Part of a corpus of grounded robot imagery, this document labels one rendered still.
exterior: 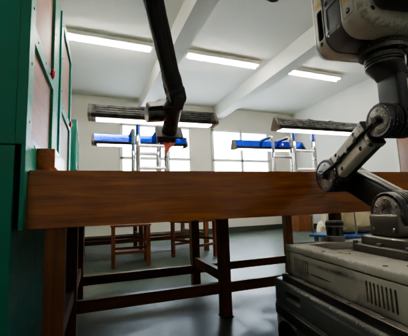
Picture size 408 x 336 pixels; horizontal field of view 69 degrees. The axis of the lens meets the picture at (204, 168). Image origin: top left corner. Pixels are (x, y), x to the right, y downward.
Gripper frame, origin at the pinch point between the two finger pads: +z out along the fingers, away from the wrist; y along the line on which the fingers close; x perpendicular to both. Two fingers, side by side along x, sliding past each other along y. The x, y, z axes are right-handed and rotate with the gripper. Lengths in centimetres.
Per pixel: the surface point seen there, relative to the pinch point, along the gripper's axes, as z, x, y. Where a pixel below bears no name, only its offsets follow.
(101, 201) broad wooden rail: 5.6, 21.2, 24.0
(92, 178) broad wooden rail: 0.7, 15.3, 27.1
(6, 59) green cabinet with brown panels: -26, -10, 53
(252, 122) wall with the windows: 293, -490, -333
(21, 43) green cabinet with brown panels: -30, -15, 49
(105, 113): 2.3, -28.2, 23.0
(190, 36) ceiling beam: 42, -279, -75
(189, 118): 2.4, -28.7, -16.1
